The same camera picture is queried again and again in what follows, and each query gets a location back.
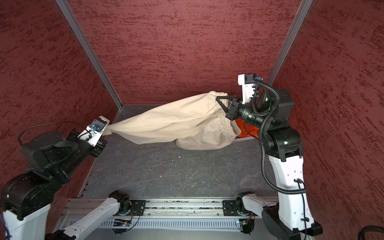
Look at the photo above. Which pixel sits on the beige shorts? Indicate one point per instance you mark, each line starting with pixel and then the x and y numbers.
pixel 193 123

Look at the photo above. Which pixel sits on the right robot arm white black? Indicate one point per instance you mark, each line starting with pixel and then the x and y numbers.
pixel 282 167

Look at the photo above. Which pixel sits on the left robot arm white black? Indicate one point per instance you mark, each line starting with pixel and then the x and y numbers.
pixel 26 199

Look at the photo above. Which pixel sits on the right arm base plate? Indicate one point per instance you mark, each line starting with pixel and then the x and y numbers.
pixel 232 208

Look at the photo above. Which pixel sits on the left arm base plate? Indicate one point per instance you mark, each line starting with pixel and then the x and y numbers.
pixel 138 207

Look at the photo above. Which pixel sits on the orange shorts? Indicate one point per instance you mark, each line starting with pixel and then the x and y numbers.
pixel 247 130

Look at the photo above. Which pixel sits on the circuit board with wires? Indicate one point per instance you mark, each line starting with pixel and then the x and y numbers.
pixel 246 226
pixel 121 226

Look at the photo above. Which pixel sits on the right circuit board with wires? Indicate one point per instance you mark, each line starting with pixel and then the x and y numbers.
pixel 246 226

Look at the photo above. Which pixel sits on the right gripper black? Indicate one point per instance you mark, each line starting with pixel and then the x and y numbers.
pixel 234 107

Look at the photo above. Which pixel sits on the left corner aluminium post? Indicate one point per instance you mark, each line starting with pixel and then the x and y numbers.
pixel 86 45

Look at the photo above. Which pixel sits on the corner aluminium post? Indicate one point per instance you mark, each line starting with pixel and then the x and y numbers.
pixel 298 20
pixel 86 45

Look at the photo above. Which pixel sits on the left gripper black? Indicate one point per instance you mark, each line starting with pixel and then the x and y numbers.
pixel 99 147

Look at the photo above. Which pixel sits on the aluminium rail frame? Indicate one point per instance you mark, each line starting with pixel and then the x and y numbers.
pixel 184 214

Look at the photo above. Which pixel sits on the right corner aluminium post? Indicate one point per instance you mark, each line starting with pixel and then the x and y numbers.
pixel 298 20

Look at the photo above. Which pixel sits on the left circuit board with wires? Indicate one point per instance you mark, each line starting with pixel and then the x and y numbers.
pixel 121 226

